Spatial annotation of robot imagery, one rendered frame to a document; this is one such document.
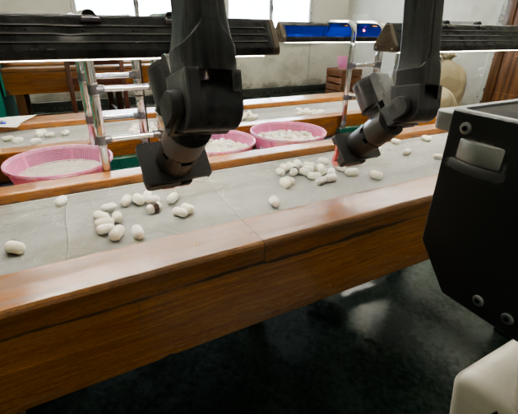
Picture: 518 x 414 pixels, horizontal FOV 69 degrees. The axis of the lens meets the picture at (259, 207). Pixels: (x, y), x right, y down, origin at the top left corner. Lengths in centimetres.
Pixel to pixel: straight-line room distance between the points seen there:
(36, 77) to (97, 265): 294
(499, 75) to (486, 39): 429
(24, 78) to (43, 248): 280
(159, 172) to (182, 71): 19
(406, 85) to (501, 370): 46
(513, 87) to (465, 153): 531
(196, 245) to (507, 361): 45
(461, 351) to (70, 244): 142
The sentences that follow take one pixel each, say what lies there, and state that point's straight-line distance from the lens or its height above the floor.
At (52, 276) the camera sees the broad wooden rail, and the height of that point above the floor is 76.
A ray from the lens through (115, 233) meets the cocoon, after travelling 72.
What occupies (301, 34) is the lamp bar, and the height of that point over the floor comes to 107.
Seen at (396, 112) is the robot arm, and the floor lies 97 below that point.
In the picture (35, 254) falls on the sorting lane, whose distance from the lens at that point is 75.
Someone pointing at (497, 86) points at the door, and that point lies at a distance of 573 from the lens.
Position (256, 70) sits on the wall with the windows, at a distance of 664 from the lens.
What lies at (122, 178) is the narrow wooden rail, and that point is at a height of 76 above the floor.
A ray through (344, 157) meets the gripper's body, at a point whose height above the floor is 86.
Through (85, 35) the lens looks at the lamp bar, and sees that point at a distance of 79.
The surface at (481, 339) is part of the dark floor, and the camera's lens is 179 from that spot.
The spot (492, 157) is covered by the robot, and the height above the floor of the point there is 102.
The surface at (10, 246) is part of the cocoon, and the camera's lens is 76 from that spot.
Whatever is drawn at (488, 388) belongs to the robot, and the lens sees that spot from 44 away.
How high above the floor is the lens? 110
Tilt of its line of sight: 26 degrees down
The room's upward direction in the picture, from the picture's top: 1 degrees clockwise
